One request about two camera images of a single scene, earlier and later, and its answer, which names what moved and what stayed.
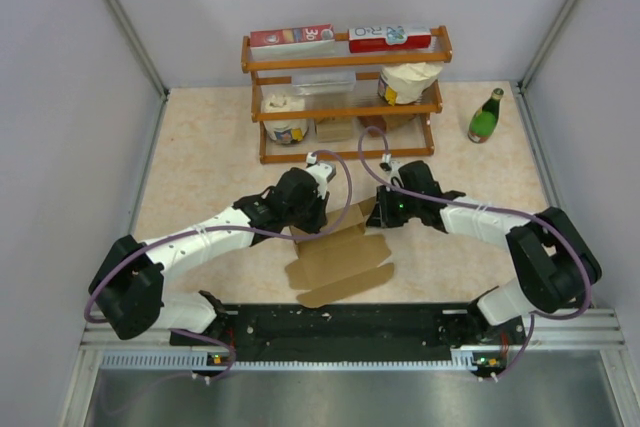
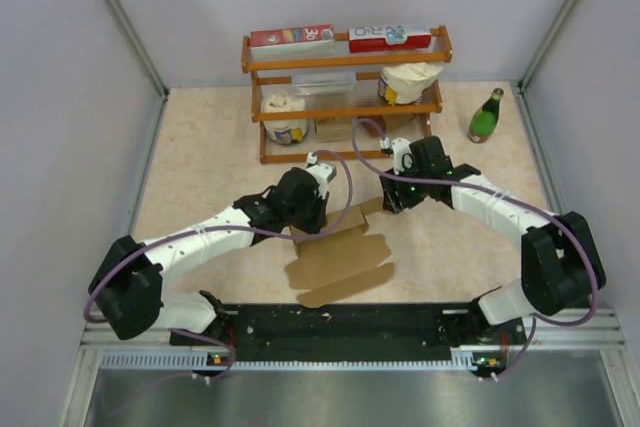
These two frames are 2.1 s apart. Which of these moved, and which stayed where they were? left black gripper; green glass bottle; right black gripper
Moved: right black gripper
Stayed: left black gripper; green glass bottle
